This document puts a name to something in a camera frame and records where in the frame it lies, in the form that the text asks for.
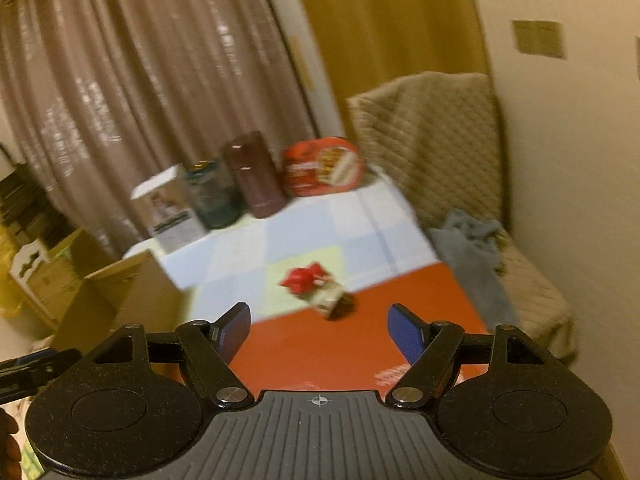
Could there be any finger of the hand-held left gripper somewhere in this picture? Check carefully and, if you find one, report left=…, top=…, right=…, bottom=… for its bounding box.
left=0, top=349, right=82, bottom=386

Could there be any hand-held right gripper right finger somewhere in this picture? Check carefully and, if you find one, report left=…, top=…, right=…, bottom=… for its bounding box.
left=385, top=303, right=557, bottom=410

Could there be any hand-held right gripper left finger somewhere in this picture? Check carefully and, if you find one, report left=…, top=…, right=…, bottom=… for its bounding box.
left=75, top=302, right=254, bottom=410

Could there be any cardboard box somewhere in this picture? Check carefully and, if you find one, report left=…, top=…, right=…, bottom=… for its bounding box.
left=50, top=250, right=195, bottom=357

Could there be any person's left hand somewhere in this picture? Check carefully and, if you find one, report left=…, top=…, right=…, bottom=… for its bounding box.
left=0, top=407, right=22, bottom=464

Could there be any red printed mat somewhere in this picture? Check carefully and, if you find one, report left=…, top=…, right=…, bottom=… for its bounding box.
left=227, top=260, right=490, bottom=397

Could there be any small red figurine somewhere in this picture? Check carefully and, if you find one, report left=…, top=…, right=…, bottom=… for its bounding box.
left=279, top=262, right=328, bottom=295

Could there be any printed cardboard carton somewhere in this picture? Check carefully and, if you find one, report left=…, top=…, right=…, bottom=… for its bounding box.
left=30, top=227, right=117, bottom=327

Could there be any white carved wooden board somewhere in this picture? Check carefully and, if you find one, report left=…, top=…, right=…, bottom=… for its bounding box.
left=9, top=240, right=52, bottom=292

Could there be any grey cloth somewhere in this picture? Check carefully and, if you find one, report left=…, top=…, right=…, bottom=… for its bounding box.
left=427, top=210, right=521, bottom=327

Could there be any white product box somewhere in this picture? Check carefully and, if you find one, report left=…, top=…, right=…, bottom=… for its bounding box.
left=131, top=164, right=208, bottom=255

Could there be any pastel checked table cover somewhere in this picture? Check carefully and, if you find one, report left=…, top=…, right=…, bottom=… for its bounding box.
left=125, top=167, right=441, bottom=322

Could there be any green glass jar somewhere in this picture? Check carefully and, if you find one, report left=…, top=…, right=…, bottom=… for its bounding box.
left=185, top=158, right=246, bottom=230

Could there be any brown metal canister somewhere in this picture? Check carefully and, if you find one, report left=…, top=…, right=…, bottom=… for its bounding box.
left=221, top=131, right=287, bottom=219

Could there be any red oval tin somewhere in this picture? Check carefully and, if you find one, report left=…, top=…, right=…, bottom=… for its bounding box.
left=282, top=136, right=368, bottom=197

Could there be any quilted beige chair cushion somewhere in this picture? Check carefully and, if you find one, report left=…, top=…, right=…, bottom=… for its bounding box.
left=347, top=71, right=576, bottom=361

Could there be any beige patterned curtain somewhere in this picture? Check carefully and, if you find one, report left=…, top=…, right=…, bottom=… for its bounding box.
left=0, top=0, right=322, bottom=261

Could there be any wooden door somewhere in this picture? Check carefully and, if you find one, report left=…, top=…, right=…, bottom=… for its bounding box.
left=287, top=0, right=492, bottom=142

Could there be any wall switch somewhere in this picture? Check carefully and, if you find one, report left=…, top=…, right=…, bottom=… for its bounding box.
left=512, top=20, right=567, bottom=59

